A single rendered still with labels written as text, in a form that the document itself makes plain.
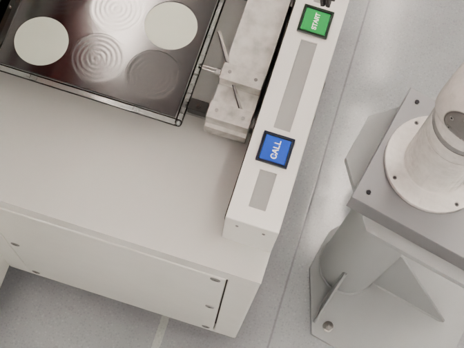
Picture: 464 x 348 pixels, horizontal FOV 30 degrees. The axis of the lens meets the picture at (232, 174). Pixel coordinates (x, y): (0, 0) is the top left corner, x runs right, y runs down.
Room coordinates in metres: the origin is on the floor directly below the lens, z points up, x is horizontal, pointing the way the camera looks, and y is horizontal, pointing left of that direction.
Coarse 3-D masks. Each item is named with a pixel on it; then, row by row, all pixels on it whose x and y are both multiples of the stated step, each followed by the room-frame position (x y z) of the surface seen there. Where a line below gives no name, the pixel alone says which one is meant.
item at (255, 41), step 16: (256, 0) 0.85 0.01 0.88; (272, 0) 0.86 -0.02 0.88; (288, 0) 0.87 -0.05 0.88; (256, 16) 0.82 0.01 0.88; (272, 16) 0.83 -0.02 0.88; (240, 32) 0.78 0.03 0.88; (256, 32) 0.78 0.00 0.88; (272, 32) 0.79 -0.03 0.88; (240, 48) 0.75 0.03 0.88; (256, 48) 0.75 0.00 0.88; (272, 48) 0.76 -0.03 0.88; (240, 64) 0.71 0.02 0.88; (256, 64) 0.72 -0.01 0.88; (224, 96) 0.64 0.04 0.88; (240, 96) 0.65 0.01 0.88; (256, 96) 0.66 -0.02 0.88; (208, 128) 0.58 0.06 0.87; (224, 128) 0.58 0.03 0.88
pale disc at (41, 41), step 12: (24, 24) 0.70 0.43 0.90; (36, 24) 0.71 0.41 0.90; (48, 24) 0.71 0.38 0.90; (60, 24) 0.72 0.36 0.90; (24, 36) 0.68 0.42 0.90; (36, 36) 0.68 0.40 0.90; (48, 36) 0.69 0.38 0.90; (60, 36) 0.69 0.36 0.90; (24, 48) 0.66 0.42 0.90; (36, 48) 0.66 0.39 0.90; (48, 48) 0.66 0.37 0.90; (60, 48) 0.67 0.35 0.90; (24, 60) 0.63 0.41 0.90; (36, 60) 0.64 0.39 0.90; (48, 60) 0.64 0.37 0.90
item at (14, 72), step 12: (12, 72) 0.60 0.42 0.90; (24, 72) 0.61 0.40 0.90; (48, 84) 0.59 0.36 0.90; (60, 84) 0.60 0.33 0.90; (84, 96) 0.58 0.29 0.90; (96, 96) 0.59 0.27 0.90; (120, 108) 0.58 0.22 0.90; (132, 108) 0.58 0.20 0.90; (144, 108) 0.58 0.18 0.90; (168, 120) 0.57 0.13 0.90
